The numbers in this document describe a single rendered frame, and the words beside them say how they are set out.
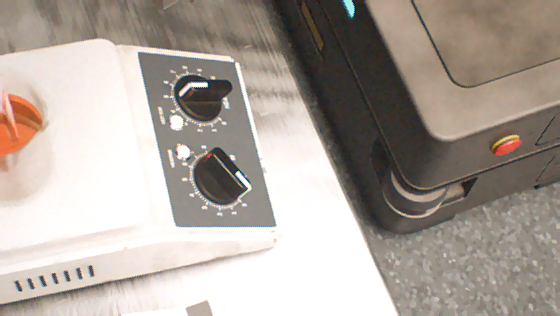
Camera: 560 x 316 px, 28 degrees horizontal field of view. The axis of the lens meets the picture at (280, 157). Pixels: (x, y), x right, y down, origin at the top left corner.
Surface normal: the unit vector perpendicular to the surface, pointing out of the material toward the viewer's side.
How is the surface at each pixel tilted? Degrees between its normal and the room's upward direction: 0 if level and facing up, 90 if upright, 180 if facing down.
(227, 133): 30
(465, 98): 0
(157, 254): 90
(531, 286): 0
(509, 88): 0
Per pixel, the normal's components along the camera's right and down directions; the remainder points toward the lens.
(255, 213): 0.55, -0.44
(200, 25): 0.07, -0.40
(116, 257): 0.24, 0.90
